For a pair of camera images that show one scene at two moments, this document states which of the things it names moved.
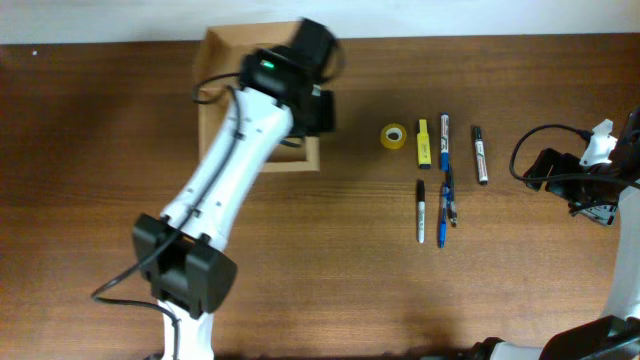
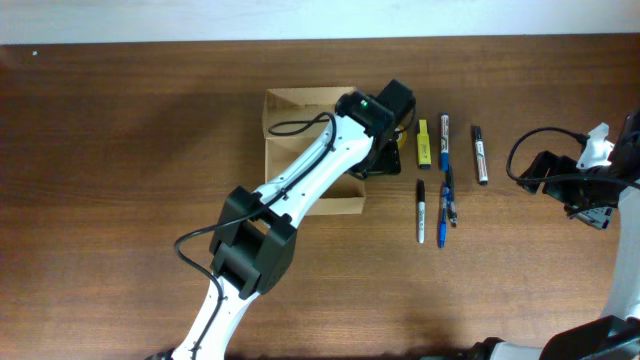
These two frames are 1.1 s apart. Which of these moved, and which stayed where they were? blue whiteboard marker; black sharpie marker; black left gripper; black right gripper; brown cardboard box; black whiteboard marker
Moved: black left gripper; brown cardboard box
Stayed: black right gripper; black whiteboard marker; black sharpie marker; blue whiteboard marker
